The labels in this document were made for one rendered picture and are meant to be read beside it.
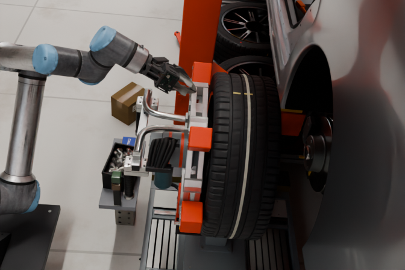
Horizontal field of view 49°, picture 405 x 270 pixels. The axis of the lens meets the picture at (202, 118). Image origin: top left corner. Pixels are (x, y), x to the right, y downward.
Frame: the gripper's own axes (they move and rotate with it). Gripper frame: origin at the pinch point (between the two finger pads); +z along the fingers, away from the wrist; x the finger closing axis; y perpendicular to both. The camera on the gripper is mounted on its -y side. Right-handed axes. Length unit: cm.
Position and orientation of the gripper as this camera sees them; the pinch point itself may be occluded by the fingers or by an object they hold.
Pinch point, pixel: (192, 88)
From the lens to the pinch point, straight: 155.0
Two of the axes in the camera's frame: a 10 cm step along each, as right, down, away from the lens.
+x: 5.7, -7.5, -3.2
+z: 8.0, 4.4, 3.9
